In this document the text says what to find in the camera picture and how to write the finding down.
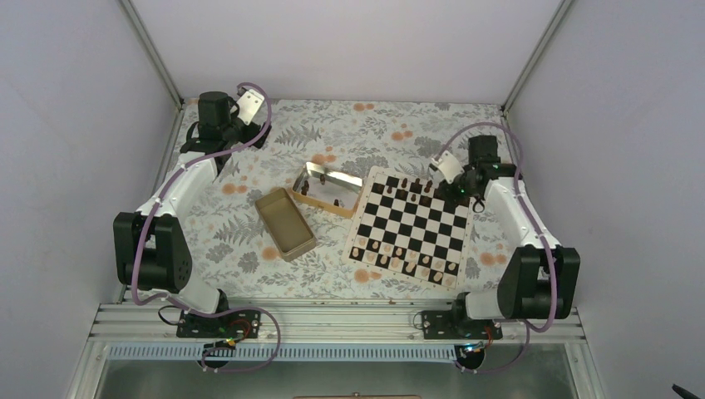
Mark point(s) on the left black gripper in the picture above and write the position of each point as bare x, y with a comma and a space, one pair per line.
253, 133

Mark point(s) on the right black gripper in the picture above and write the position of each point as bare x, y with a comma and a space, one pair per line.
446, 189

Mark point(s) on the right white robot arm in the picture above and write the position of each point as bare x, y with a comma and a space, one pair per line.
541, 276

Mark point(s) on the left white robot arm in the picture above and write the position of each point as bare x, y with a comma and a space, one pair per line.
152, 255

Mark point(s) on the gold tin with dark pieces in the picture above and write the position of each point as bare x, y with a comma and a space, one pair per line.
330, 190

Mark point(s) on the wooden chessboard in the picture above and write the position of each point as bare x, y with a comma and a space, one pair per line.
404, 229

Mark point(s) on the empty gold tin lid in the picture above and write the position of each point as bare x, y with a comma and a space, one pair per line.
288, 228

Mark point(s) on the floral patterned table mat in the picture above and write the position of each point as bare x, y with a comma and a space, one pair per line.
233, 251

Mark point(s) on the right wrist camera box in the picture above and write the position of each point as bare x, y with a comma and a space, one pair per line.
448, 165

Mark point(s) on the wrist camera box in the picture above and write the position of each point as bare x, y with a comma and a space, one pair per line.
448, 165
249, 104

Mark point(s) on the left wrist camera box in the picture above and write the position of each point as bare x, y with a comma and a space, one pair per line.
249, 104

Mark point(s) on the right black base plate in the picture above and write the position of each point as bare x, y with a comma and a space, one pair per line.
446, 325

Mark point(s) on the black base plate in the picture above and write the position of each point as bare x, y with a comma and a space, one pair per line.
446, 325
241, 324

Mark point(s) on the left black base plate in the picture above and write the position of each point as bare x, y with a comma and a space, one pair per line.
241, 324

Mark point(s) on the aluminium rail frame front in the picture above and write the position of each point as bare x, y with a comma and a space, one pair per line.
288, 321

